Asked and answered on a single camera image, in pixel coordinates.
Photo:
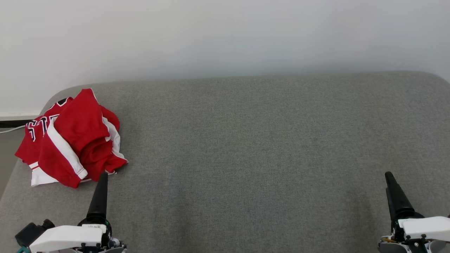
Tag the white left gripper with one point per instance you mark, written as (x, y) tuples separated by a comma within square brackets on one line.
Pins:
[(66, 237)]

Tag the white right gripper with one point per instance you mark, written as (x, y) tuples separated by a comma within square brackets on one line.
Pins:
[(427, 228)]

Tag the red shorts with white stripe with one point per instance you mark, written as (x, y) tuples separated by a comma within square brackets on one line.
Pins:
[(84, 133)]

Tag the red basketball jersey white sleeves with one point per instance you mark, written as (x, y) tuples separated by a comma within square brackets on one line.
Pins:
[(33, 144)]

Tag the black and white baseboard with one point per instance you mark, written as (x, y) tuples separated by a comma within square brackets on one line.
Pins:
[(14, 121)]

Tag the grey fabric sofa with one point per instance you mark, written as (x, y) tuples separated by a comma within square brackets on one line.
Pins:
[(246, 147)]

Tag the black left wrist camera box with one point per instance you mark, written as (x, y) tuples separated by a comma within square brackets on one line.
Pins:
[(30, 233)]

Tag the teal left camera connector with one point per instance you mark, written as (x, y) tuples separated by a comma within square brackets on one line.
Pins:
[(23, 250)]

